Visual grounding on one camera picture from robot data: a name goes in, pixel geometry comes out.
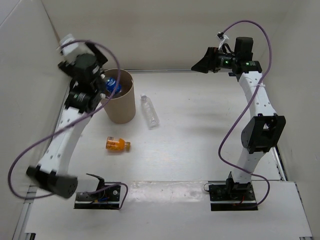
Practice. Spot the left aluminium table rail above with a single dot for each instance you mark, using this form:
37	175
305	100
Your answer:
57	130

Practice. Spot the clear unlabelled plastic bottle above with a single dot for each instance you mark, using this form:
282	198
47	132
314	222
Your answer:
149	112

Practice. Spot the orange juice bottle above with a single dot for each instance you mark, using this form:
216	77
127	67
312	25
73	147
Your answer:
117	145

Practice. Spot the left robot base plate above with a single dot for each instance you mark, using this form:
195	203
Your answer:
105	196

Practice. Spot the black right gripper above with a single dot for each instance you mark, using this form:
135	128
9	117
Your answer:
207	63

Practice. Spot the right aluminium table rail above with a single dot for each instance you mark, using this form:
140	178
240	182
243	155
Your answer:
279	163

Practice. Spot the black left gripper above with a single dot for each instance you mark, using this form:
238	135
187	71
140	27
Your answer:
101	59

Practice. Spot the blue Pocari Sweat bottle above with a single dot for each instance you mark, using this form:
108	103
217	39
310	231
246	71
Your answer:
110	86

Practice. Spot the aluminium table rail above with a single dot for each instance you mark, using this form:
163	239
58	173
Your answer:
140	71
279	163
57	130

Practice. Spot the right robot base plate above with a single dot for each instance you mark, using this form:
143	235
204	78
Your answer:
225	197

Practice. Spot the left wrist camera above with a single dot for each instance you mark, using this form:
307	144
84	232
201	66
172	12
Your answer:
73	50

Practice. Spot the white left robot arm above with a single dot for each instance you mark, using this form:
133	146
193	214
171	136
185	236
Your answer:
86	87

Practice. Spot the rear aluminium table rail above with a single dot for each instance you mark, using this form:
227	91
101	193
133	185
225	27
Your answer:
140	71

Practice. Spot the brown cylindrical paper bin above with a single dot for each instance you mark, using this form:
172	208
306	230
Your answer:
121	108

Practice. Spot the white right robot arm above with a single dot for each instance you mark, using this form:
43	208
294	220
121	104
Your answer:
265	127

